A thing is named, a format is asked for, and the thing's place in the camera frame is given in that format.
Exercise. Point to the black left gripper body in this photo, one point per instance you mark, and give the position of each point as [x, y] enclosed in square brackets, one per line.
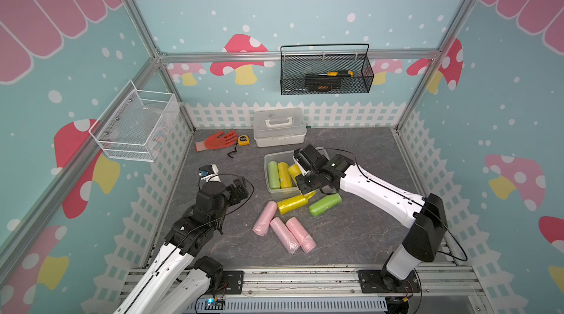
[235, 198]

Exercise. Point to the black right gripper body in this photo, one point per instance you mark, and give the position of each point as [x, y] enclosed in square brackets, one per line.
[308, 182]

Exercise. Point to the yellow trash bag roll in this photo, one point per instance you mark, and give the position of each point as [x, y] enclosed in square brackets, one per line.
[294, 202]
[294, 171]
[284, 177]

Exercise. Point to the light green trash bag roll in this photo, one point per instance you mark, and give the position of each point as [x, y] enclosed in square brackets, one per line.
[324, 204]

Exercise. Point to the pale green trash bag roll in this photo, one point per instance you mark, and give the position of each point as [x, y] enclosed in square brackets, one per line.
[273, 175]

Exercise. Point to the pink trash bag roll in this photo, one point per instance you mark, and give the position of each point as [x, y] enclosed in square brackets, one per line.
[287, 239]
[306, 242]
[262, 224]

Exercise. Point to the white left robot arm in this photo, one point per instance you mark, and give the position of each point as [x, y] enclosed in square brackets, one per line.
[177, 278]

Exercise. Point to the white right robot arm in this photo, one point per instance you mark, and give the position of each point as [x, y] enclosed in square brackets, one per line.
[423, 216]

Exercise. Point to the clear plastic storage box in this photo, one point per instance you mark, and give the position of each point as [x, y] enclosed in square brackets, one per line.
[286, 157]

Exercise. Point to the yellow tape measure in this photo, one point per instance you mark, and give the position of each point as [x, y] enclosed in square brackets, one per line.
[243, 140]

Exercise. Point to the red work glove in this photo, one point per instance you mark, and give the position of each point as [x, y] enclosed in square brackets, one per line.
[219, 140]

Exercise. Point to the white plastic tool case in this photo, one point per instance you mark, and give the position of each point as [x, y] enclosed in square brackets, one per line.
[283, 126]

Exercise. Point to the black tool with orange label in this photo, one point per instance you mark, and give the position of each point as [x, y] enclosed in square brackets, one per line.
[322, 84]

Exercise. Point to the yellow black screwdriver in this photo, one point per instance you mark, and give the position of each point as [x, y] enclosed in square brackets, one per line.
[343, 73]

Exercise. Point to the green circuit board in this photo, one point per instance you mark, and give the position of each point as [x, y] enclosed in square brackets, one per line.
[214, 304]

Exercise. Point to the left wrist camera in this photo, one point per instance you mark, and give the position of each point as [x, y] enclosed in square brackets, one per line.
[209, 173]

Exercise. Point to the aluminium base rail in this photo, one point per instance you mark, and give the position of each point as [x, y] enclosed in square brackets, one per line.
[433, 279]

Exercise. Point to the black wire mesh basket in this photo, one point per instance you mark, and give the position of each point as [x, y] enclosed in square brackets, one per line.
[298, 60]

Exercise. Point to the white wire mesh basket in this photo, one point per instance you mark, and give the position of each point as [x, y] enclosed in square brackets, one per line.
[136, 125]

